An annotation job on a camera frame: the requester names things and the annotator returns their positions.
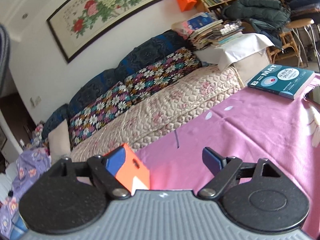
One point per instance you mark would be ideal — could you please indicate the beige pillow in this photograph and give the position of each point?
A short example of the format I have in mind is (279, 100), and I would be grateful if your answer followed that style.
(58, 140)

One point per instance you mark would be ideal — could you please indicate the wicker chair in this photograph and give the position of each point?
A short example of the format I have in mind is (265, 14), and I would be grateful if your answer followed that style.
(285, 46)

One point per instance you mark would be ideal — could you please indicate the blue patterned back cushion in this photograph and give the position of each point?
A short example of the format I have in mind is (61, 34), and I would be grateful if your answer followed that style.
(95, 90)
(150, 52)
(53, 122)

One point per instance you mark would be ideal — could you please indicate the dark green jacket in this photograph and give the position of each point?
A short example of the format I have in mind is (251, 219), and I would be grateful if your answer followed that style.
(260, 10)

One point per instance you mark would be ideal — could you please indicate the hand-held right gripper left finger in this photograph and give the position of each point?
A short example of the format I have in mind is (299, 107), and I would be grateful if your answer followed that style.
(115, 161)

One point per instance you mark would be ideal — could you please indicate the metal stool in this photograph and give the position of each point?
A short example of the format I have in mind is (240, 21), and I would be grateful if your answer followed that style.
(298, 23)

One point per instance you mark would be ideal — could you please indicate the sofa with floral cushions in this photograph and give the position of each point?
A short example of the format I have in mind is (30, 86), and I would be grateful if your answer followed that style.
(162, 110)

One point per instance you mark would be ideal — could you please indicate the orange cardboard box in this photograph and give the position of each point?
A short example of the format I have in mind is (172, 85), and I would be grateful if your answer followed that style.
(135, 170)

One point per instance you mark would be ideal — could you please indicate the white covered side table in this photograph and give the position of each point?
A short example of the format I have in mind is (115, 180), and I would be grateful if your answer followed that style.
(240, 50)

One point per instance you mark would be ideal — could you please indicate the black glossy object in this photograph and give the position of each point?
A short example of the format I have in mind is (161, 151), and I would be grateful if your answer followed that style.
(313, 96)

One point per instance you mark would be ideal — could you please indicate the purple floral blanket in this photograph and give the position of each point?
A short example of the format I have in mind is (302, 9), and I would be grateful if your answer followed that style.
(27, 165)

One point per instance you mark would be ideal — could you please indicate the teal book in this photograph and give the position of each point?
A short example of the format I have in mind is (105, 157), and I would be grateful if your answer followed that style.
(282, 80)

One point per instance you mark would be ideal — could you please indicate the framed flower painting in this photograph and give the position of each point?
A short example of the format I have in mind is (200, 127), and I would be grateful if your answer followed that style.
(105, 12)

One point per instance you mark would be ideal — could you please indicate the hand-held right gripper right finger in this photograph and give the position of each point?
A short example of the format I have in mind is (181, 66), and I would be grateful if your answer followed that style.
(211, 161)

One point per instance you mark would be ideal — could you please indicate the blue checkered bed cover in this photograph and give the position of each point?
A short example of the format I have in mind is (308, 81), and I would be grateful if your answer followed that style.
(20, 226)

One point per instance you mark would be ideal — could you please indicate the stack of books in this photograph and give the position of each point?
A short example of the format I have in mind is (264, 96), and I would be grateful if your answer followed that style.
(207, 32)

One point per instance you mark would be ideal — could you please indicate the floral cloth bundle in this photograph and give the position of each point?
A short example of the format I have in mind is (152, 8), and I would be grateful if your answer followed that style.
(38, 131)

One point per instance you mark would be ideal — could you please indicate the floral print cushion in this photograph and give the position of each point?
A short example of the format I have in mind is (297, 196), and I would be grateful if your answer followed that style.
(100, 115)
(162, 75)

